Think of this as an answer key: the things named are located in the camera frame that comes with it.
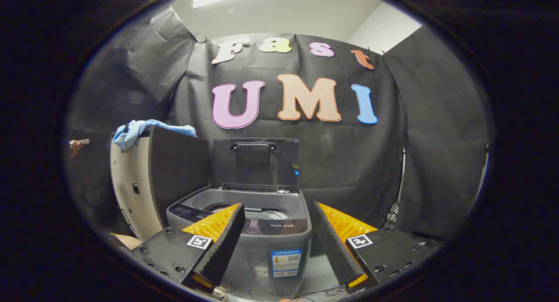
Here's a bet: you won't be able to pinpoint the thin floor cables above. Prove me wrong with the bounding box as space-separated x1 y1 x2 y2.
301 285 367 301

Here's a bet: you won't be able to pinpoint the black light stand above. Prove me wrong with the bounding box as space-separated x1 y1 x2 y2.
384 147 407 228

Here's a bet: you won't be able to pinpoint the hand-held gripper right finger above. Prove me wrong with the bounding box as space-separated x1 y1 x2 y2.
314 201 442 294

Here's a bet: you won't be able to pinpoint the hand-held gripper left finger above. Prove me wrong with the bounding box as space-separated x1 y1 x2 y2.
131 202 246 294

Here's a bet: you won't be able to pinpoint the beige cabinet with dark sides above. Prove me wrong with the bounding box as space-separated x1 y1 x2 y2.
109 126 210 241

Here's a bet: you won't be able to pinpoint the metal door handle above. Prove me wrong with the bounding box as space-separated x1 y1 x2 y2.
69 139 90 157

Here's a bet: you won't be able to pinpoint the grey washing machine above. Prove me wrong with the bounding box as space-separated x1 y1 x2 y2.
166 183 313 299

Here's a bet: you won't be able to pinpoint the light blue shirt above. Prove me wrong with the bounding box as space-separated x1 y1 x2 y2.
111 119 198 151

